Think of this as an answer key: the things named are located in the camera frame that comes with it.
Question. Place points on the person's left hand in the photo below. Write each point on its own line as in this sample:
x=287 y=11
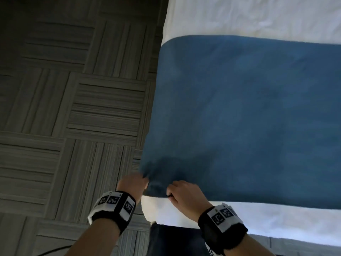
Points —
x=130 y=185

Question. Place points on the person's right hand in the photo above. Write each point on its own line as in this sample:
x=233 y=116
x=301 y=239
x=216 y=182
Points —
x=187 y=198

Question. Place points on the person's left fingers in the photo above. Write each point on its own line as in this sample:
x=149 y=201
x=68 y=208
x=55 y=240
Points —
x=143 y=181

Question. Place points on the person's right thumb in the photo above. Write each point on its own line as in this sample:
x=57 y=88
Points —
x=171 y=198

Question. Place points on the blue bed runner cloth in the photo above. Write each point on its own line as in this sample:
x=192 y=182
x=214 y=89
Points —
x=239 y=117

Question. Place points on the person's right forearm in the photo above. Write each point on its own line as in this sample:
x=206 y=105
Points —
x=255 y=246

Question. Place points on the person's left forearm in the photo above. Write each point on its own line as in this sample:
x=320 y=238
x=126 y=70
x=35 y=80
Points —
x=93 y=241

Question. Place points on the black left wristband with markers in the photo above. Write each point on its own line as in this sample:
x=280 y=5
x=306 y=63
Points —
x=113 y=209

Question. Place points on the black wristband with markers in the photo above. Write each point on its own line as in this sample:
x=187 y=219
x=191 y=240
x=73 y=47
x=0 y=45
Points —
x=113 y=209
x=222 y=227

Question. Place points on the person's dark trousers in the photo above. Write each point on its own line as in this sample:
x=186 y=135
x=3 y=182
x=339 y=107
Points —
x=175 y=241

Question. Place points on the black right wristband with markers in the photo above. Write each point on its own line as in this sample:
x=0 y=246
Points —
x=222 y=227

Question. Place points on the grey bed base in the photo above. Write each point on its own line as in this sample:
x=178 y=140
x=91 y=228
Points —
x=306 y=247

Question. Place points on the white bed sheet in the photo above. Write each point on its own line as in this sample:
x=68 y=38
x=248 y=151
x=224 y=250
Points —
x=253 y=15

